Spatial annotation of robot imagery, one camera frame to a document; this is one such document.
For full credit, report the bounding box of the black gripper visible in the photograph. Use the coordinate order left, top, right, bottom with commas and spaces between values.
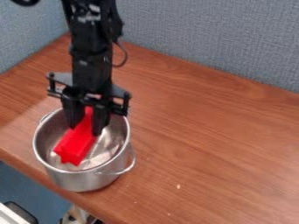
47, 50, 133, 136

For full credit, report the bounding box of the red elongated object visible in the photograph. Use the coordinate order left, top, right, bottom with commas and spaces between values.
54, 107, 97, 166

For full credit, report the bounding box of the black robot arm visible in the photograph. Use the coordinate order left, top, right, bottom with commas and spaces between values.
47, 0, 131, 136

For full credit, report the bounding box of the silver metal pot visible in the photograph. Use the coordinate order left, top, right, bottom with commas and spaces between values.
33, 108, 137, 193

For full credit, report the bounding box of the white patterned object under table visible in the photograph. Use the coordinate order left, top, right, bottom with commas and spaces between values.
58, 206, 106, 224

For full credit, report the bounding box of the black and white object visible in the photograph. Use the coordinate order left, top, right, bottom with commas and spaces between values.
0, 201, 39, 224

